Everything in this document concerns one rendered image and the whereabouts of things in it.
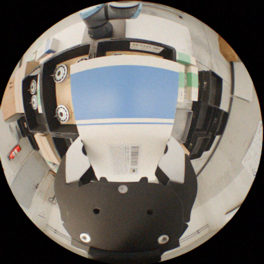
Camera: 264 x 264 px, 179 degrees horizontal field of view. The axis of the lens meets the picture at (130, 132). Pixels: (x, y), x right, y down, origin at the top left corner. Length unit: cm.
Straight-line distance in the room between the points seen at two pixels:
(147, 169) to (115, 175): 6
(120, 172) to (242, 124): 290
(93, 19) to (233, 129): 313
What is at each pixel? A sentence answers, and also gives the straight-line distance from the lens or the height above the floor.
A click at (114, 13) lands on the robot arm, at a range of 49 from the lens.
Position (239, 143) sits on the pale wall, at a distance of 294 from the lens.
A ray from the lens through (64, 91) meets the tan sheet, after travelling 52.
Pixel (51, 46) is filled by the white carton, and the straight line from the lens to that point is 83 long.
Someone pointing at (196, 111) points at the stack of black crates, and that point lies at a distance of 119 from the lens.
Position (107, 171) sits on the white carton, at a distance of 15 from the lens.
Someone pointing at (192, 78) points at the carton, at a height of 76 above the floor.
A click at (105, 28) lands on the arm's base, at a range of 59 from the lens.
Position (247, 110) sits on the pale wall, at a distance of 290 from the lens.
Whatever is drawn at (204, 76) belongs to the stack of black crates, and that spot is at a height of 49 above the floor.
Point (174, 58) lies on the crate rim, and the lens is 37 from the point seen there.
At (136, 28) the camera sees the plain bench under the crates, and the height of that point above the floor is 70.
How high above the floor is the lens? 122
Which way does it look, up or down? 61 degrees down
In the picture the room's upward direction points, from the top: 176 degrees clockwise
